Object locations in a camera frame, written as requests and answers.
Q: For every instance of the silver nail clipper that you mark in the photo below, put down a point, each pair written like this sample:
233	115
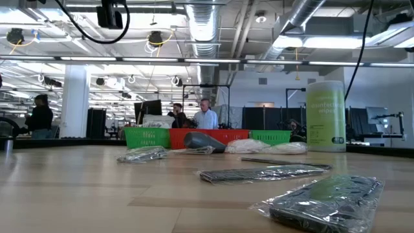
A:
197	150
142	154

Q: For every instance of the dark grey deodorant bottle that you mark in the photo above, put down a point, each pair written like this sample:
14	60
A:
202	140

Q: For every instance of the black comb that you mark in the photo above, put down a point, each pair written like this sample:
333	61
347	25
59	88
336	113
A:
258	174
323	204
291	162

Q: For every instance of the long horizontal light bar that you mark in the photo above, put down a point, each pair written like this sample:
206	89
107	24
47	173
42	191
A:
87	59

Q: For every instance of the white building column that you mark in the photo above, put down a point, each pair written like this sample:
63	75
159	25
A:
74	103

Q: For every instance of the black background monitor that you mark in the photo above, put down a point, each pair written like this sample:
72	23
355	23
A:
148	110

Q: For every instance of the black cabinet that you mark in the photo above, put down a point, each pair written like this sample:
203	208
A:
96	123

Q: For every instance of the person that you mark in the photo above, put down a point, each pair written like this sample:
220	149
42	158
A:
178	118
40	118
207	119
297	132

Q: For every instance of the green plastic basket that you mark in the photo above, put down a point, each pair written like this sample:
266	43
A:
145	137
271	137

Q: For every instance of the black partition panels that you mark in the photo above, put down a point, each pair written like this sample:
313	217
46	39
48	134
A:
275	118

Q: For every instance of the bright ceiling light panel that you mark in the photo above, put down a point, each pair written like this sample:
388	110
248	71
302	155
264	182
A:
323	42

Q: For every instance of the green disinfecting wipes canister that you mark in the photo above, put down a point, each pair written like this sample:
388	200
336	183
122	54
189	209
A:
325	123

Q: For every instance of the grey desk monitor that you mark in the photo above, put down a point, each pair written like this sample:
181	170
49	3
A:
375	115

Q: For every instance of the silver ventilation duct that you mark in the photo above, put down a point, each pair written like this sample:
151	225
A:
304	13
203	19

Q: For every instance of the black metal stand frame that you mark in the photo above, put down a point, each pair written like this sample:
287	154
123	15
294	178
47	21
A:
207	85

